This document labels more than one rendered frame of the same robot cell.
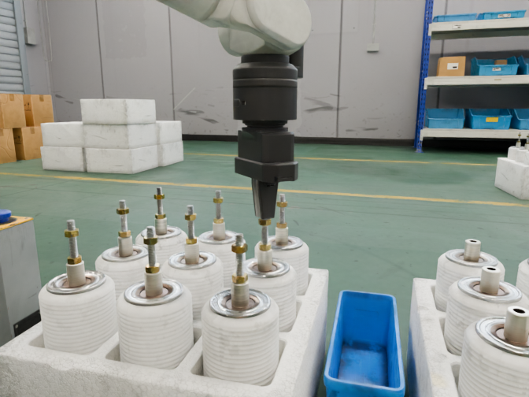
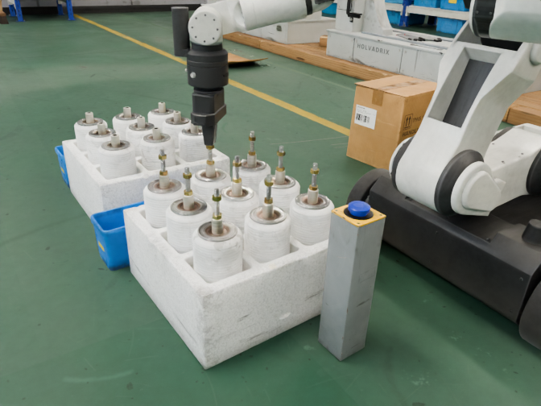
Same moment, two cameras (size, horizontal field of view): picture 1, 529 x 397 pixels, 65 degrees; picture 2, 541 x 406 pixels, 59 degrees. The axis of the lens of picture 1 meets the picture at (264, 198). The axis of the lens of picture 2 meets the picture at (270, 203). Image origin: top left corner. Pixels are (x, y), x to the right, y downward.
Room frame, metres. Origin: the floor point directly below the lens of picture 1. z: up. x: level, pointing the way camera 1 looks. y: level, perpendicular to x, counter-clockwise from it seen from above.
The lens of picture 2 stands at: (1.30, 0.76, 0.71)
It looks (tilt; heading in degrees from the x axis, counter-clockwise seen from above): 27 degrees down; 218
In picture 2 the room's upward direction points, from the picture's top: 2 degrees clockwise
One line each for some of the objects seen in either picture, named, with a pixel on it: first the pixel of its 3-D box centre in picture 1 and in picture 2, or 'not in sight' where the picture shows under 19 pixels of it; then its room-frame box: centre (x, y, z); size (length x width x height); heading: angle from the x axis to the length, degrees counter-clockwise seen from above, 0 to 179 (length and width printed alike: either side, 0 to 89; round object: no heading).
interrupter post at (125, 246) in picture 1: (125, 246); (268, 209); (0.64, 0.23, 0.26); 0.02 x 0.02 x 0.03
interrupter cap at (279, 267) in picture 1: (264, 268); (210, 175); (0.58, 0.00, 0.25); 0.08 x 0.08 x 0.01
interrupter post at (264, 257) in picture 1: (264, 259); (210, 170); (0.58, 0.00, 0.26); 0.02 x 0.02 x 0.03
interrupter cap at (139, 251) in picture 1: (126, 254); (267, 215); (0.64, 0.23, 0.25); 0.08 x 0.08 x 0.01
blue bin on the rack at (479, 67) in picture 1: (493, 67); not in sight; (4.57, -2.42, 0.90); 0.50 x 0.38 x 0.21; 164
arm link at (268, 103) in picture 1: (266, 133); (207, 91); (0.58, 0.00, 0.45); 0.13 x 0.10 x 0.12; 28
